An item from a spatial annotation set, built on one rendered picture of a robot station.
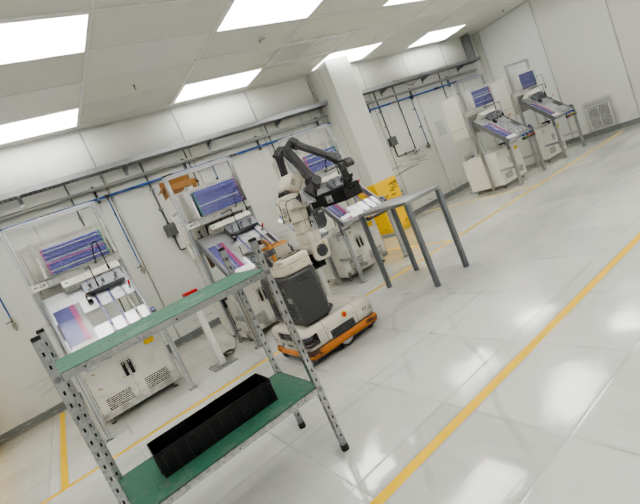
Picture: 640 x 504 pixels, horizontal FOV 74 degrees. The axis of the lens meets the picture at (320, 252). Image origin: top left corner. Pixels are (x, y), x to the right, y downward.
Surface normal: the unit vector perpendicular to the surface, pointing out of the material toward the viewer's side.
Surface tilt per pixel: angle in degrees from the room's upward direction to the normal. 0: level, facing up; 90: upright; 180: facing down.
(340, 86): 90
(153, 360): 90
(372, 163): 90
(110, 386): 90
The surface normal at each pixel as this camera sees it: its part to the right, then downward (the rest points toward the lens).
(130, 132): 0.52, -0.10
